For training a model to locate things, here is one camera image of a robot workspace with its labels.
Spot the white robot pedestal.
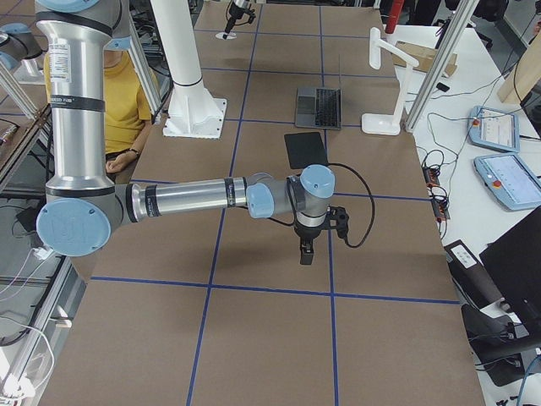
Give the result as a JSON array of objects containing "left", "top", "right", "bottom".
[{"left": 153, "top": 1, "right": 227, "bottom": 140}]

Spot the small black puck device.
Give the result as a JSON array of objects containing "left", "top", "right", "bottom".
[{"left": 436, "top": 82, "right": 450, "bottom": 92}]

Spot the white desk lamp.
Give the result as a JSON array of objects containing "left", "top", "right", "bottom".
[{"left": 360, "top": 26, "right": 420, "bottom": 136}]

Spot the aluminium frame post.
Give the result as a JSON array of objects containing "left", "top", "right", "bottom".
[{"left": 405, "top": 0, "right": 479, "bottom": 133}]

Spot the person in yellow shirt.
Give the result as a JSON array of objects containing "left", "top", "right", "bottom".
[{"left": 43, "top": 49, "right": 154, "bottom": 173}]

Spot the black monitor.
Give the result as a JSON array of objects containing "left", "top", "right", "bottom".
[{"left": 480, "top": 208, "right": 540, "bottom": 332}]

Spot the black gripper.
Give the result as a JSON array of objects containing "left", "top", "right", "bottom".
[
  {"left": 223, "top": 4, "right": 246, "bottom": 38},
  {"left": 293, "top": 213, "right": 326, "bottom": 266}
]

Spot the blue teach pendant far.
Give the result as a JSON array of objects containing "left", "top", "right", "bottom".
[{"left": 467, "top": 105, "right": 520, "bottom": 152}]

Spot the grey laptop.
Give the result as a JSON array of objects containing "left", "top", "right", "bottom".
[{"left": 294, "top": 52, "right": 343, "bottom": 130}]

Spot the blue teach pendant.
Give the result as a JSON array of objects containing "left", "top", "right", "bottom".
[
  {"left": 473, "top": 152, "right": 540, "bottom": 211},
  {"left": 467, "top": 105, "right": 520, "bottom": 152}
]

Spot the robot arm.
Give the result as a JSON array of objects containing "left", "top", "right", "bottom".
[
  {"left": 222, "top": 0, "right": 249, "bottom": 39},
  {"left": 36, "top": 1, "right": 345, "bottom": 265}
]

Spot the black mouse pad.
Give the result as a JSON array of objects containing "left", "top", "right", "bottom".
[{"left": 284, "top": 132, "right": 329, "bottom": 169}]

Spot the cardboard box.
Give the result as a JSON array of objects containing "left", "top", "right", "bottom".
[{"left": 396, "top": 41, "right": 457, "bottom": 77}]

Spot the blue teach pendant near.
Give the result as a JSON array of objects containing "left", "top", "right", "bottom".
[{"left": 473, "top": 152, "right": 540, "bottom": 211}]

